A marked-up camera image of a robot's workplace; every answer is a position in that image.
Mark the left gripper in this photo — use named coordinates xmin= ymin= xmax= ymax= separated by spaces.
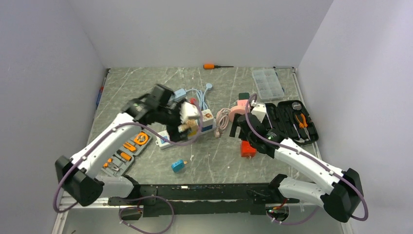
xmin=156 ymin=99 xmax=192 ymax=143

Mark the pink cube socket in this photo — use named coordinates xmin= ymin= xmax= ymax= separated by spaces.
xmin=228 ymin=99 xmax=248 ymax=122

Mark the red cube adapter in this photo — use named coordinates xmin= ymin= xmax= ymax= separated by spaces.
xmin=241 ymin=140 xmax=257 ymax=158

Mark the white and blue cube adapter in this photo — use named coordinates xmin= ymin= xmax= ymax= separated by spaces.
xmin=202 ymin=109 xmax=216 ymax=132

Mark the white power strip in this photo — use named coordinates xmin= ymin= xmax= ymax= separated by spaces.
xmin=155 ymin=124 xmax=217 ymax=150

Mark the clear plastic organizer box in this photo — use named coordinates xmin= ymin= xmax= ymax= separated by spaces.
xmin=252 ymin=69 xmax=285 ymax=100

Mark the black tool case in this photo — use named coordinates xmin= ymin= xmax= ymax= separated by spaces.
xmin=263 ymin=100 xmax=319 ymax=145

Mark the grey tool case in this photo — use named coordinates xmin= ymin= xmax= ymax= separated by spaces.
xmin=101 ymin=131 xmax=152 ymax=177

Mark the light blue power strip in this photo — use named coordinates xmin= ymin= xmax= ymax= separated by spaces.
xmin=173 ymin=88 xmax=187 ymax=101

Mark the orange cube adapter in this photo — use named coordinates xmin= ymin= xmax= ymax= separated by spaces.
xmin=178 ymin=119 xmax=198 ymax=138

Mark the dark green cube adapter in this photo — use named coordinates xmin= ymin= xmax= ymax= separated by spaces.
xmin=238 ymin=92 xmax=250 ymax=100

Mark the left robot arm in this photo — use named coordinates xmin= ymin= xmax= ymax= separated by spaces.
xmin=53 ymin=84 xmax=203 ymax=213

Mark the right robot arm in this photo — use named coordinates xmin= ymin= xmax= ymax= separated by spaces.
xmin=230 ymin=113 xmax=369 ymax=223

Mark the blue red pen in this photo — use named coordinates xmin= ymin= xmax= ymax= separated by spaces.
xmin=95 ymin=78 xmax=106 ymax=107

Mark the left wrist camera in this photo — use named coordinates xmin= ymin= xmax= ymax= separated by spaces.
xmin=180 ymin=101 xmax=200 ymax=123

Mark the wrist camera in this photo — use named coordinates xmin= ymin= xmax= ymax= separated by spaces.
xmin=251 ymin=103 xmax=267 ymax=123
xmin=180 ymin=101 xmax=200 ymax=123

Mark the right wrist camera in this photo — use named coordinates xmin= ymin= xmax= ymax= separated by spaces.
xmin=251 ymin=103 xmax=267 ymax=123

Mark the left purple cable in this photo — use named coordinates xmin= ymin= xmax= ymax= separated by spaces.
xmin=52 ymin=101 xmax=204 ymax=234

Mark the purple cable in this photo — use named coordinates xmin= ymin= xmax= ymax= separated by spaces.
xmin=244 ymin=93 xmax=369 ymax=226
xmin=52 ymin=101 xmax=204 ymax=234

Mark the orange handled screwdriver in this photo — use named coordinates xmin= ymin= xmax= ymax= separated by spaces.
xmin=203 ymin=64 xmax=233 ymax=70

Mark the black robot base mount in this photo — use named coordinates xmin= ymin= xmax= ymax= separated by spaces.
xmin=108 ymin=183 xmax=298 ymax=217

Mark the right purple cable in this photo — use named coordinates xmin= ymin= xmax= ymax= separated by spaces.
xmin=244 ymin=93 xmax=369 ymax=226

